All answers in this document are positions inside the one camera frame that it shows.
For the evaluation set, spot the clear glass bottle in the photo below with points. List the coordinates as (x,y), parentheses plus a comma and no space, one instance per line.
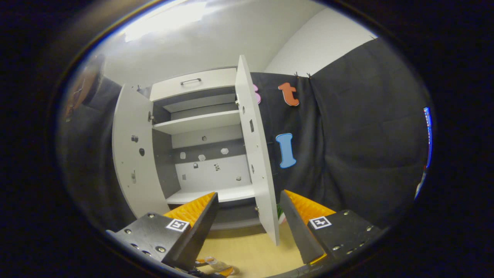
(216,264)

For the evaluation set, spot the white cabinet shelf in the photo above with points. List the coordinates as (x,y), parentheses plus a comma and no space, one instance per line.
(197,121)

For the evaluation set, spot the watermelon slice toy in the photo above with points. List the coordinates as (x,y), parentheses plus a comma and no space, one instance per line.
(280,214)

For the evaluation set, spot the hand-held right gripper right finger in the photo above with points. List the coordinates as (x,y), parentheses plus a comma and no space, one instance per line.
(299,231)

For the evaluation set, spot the white cabinet drawer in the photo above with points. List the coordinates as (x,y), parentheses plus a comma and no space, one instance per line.
(193,87)

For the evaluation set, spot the black backdrop cloth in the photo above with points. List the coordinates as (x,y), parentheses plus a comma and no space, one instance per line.
(366,135)

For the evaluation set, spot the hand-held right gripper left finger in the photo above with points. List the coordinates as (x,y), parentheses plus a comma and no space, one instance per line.
(200,224)

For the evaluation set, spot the white cabinet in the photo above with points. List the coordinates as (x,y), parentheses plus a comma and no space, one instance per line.
(208,177)

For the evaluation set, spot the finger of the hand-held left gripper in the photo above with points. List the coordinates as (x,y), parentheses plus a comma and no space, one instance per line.
(201,263)
(227,271)

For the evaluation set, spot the cabinet door with camera sticker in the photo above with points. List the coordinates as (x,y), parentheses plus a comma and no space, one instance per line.
(133,166)

